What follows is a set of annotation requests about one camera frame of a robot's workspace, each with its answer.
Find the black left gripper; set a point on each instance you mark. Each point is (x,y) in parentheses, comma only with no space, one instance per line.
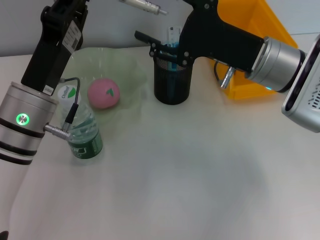
(50,57)

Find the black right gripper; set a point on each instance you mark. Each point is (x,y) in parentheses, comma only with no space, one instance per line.
(215,40)

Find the transparent plastic ruler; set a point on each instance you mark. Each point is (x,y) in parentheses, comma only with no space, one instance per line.
(173,35)

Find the blue scissors with blade cover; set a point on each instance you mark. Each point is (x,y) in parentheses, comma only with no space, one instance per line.
(172,66)

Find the clear grey ballpoint pen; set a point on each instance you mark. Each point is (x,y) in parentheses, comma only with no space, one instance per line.
(142,5)

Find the pink peach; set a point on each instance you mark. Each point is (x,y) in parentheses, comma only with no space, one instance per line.
(100,96)

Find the clear water bottle green label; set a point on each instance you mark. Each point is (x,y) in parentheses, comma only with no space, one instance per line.
(85,147)

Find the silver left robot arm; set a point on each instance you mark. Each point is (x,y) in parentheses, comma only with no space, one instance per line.
(20,140)

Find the black mesh pen cup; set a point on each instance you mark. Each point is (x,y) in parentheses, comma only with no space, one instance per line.
(172,90)

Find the green glass fruit plate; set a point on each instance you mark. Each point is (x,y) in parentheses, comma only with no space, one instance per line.
(125,75)

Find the yellow plastic storage bin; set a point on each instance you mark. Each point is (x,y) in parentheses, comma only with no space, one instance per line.
(250,17)

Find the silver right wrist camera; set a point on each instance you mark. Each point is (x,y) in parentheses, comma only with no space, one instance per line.
(307,100)

